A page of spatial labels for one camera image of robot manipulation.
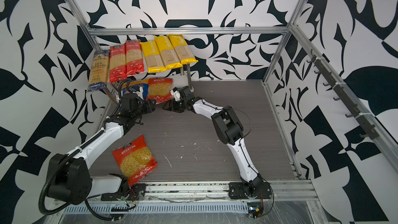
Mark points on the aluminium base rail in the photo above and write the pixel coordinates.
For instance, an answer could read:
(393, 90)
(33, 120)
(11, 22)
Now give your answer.
(217, 191)

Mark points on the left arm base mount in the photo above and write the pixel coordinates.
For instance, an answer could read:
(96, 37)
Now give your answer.
(129, 193)

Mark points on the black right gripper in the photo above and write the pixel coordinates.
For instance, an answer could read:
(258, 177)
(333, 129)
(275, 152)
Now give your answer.
(171, 106)

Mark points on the blue gold spaghetti pack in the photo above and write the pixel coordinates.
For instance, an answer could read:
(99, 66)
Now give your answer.
(99, 71)

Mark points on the white two-tier shelf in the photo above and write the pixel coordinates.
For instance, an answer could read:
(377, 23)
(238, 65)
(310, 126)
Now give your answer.
(180, 77)

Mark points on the black hook rail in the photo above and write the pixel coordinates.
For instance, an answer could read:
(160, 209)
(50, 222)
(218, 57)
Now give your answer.
(342, 91)

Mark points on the blue orecchiette pasta bag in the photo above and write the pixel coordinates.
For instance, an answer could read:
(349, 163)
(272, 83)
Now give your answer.
(138, 87)

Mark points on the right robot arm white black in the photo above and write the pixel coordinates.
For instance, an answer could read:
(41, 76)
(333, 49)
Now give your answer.
(229, 131)

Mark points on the yellow Pastatime spaghetti pack front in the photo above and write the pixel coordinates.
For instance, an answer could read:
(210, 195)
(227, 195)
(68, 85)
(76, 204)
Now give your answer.
(152, 56)

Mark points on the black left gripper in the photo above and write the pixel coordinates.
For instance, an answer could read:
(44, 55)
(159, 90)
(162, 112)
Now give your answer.
(149, 106)

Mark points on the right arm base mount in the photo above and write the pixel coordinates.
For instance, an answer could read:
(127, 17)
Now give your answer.
(249, 190)

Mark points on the white slotted cable duct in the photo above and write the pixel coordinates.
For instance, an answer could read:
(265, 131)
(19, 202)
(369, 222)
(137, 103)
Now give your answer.
(169, 208)

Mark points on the yellow pastatime spaghetti pack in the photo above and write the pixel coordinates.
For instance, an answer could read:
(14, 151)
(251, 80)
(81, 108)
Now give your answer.
(167, 52)
(152, 56)
(182, 49)

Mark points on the red macaroni bag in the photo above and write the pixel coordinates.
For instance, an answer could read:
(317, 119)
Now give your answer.
(135, 160)
(159, 89)

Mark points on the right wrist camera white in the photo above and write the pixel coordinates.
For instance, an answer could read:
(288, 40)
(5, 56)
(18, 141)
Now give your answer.
(176, 95)

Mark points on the red spaghetti pack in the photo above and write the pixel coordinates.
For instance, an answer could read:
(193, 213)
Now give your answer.
(134, 58)
(117, 64)

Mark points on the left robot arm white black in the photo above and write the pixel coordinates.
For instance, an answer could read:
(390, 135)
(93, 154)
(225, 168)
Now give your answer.
(68, 178)

